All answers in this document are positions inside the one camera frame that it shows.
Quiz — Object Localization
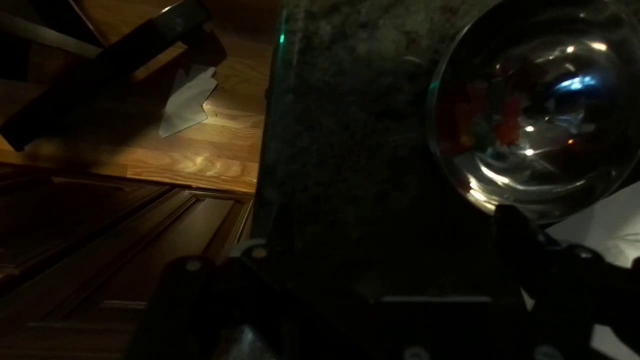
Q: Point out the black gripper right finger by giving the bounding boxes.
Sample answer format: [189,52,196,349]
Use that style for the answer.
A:
[495,203,637,329]

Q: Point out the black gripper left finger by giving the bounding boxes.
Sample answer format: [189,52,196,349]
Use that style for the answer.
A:
[227,238,376,322]

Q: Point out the crumpled white paper scrap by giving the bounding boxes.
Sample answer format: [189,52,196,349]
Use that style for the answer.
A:
[158,67,220,140]

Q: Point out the metal bowl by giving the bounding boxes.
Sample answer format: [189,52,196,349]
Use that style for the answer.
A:
[426,0,640,227]

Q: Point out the white paper sheet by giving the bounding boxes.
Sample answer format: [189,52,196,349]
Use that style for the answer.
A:
[547,182,640,360]

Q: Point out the wooden lower cabinets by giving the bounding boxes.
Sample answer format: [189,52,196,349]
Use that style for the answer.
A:
[0,166,258,360]

